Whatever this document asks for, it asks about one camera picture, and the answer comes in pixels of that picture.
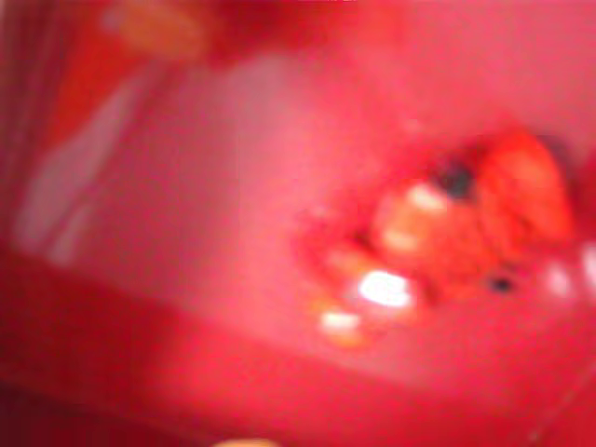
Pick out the orange pointed gripper finger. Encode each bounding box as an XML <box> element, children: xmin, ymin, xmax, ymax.
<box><xmin>216</xmin><ymin>436</ymin><xmax>281</xmax><ymax>447</ymax></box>

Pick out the dark red box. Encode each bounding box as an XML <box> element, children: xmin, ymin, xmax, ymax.
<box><xmin>0</xmin><ymin>0</ymin><xmax>596</xmax><ymax>447</ymax></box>

